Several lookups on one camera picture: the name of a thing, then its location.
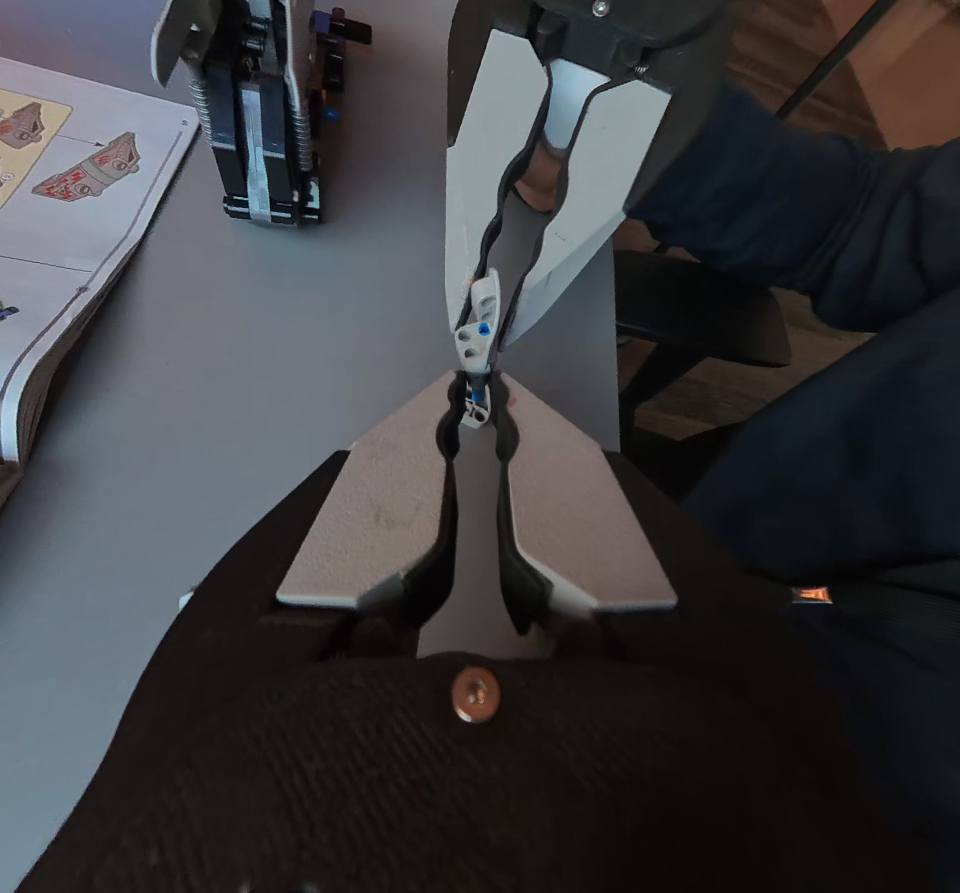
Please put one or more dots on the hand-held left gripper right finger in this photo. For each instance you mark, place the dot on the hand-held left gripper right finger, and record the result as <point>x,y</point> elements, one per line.
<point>577,525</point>

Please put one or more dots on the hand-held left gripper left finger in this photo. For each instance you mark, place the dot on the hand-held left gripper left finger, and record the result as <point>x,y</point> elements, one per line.
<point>375,518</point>

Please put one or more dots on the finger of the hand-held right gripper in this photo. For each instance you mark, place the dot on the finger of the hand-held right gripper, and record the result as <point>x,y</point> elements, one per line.
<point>600,180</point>
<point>480,158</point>

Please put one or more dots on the small grey lego assembly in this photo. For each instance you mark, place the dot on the small grey lego assembly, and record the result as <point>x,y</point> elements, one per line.
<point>474,334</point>

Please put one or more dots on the person's right forearm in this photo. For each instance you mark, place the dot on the person's right forearm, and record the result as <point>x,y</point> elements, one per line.
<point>787,195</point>

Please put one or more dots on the large grey black lego model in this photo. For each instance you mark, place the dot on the large grey black lego model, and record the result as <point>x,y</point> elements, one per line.
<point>259,98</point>

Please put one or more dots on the lego instruction booklet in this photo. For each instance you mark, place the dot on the lego instruction booklet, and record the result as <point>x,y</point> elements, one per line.
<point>90,233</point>

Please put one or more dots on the person's right hand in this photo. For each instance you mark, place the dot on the person's right hand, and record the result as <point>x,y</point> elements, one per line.
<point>541,180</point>

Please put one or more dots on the black office chair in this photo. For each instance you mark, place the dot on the black office chair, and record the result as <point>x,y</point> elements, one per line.
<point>697,308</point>

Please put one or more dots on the person's torso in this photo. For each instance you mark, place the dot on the person's torso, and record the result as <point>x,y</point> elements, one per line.
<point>862,458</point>

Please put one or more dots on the cardboard box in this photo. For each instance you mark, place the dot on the cardboard box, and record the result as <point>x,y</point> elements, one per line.
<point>919,98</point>

